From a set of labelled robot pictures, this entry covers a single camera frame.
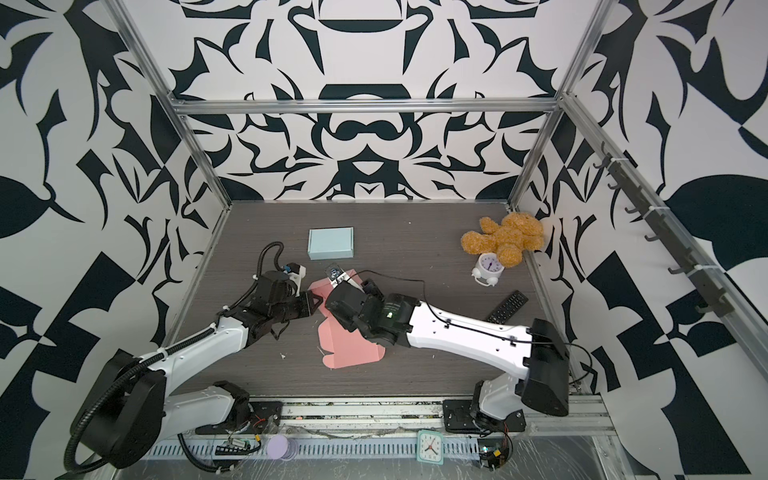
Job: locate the right circuit board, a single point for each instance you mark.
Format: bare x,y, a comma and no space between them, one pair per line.
494,455

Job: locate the black remote control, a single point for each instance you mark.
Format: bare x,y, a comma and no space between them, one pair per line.
507,308

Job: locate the left circuit board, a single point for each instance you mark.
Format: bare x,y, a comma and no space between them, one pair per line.
238,447

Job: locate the light blue paper box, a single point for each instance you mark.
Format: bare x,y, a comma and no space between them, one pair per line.
331,243

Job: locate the circuit board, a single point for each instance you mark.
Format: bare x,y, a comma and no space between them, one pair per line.
238,447
494,455

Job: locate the pink paper box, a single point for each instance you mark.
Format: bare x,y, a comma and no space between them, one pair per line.
341,348

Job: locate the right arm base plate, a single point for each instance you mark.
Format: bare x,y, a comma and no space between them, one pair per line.
464,417

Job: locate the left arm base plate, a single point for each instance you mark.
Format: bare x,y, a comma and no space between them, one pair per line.
257,417

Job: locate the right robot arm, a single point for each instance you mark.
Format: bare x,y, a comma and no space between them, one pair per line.
534,360

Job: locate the wall hook rail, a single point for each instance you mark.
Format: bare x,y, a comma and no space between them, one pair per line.
668,230

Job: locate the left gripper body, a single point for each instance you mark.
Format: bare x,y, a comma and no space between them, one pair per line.
292,308

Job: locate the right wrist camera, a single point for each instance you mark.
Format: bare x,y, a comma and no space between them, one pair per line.
337,275

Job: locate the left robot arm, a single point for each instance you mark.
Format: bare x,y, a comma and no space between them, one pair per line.
134,402

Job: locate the brown teddy bear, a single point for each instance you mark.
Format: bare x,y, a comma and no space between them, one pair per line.
508,239

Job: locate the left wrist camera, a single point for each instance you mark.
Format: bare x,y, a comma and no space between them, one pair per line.
296,273

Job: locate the green square clock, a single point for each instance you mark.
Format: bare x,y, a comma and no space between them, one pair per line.
430,447

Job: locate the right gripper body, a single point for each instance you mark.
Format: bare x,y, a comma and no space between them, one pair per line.
353,323

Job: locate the white alarm clock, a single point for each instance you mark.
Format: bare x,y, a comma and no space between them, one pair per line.
487,270

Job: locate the purple round lid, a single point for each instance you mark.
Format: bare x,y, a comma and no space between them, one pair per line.
283,448

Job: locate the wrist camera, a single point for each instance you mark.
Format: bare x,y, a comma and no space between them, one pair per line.
337,275
296,273

